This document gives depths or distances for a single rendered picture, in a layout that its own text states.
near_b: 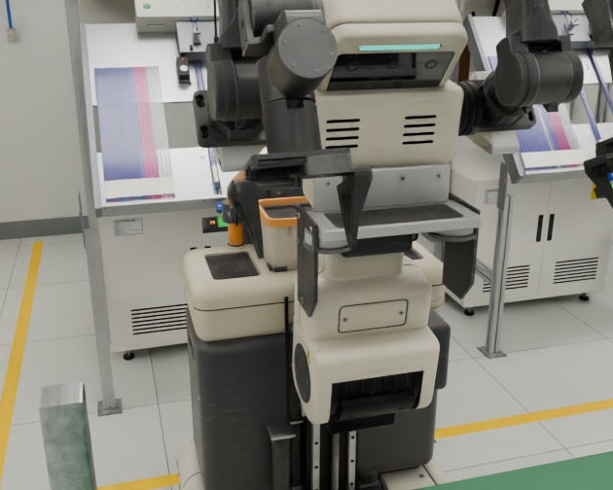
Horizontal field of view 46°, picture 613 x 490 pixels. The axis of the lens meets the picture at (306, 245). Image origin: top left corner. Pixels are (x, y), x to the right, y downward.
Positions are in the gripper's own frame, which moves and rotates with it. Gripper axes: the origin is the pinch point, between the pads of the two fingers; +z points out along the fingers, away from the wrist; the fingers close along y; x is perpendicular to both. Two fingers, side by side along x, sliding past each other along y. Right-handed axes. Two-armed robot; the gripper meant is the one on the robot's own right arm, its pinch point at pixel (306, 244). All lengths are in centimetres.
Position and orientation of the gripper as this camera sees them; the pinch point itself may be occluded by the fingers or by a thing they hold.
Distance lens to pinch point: 74.3
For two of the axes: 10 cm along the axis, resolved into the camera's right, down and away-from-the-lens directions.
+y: 9.7, -1.0, 2.4
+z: 1.2, 9.9, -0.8
